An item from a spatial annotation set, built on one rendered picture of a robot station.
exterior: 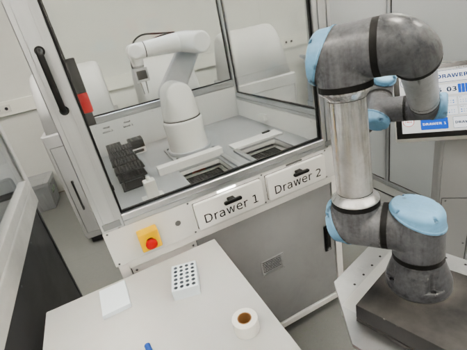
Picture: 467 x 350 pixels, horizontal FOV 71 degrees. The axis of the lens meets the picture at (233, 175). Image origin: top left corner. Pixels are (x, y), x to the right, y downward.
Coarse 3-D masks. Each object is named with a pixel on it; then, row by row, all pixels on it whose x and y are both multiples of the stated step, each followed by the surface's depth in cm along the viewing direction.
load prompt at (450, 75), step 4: (460, 68) 129; (464, 68) 129; (440, 72) 132; (444, 72) 131; (448, 72) 130; (452, 72) 130; (456, 72) 129; (460, 72) 129; (464, 72) 128; (440, 76) 131; (444, 76) 131; (448, 76) 130; (452, 76) 130; (456, 76) 129; (460, 76) 129; (464, 76) 128; (440, 80) 131; (444, 80) 130; (448, 80) 130; (452, 80) 129; (456, 80) 129; (460, 80) 128
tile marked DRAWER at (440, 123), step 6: (420, 120) 130; (426, 120) 129; (432, 120) 129; (438, 120) 128; (444, 120) 127; (420, 126) 130; (426, 126) 129; (432, 126) 128; (438, 126) 127; (444, 126) 127
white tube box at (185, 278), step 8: (184, 264) 112; (192, 264) 112; (176, 272) 110; (184, 272) 108; (192, 272) 107; (176, 280) 107; (184, 280) 105; (192, 280) 105; (176, 288) 103; (184, 288) 101; (192, 288) 102; (176, 296) 102; (184, 296) 102
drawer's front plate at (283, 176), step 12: (324, 156) 140; (288, 168) 134; (300, 168) 136; (312, 168) 139; (324, 168) 142; (276, 180) 133; (288, 180) 136; (300, 180) 138; (312, 180) 141; (288, 192) 138
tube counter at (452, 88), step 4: (448, 84) 129; (452, 84) 129; (456, 84) 128; (460, 84) 128; (464, 84) 127; (448, 88) 129; (452, 88) 129; (456, 88) 128; (460, 88) 128; (464, 88) 127; (448, 92) 129; (452, 92) 128; (456, 92) 128; (460, 92) 127
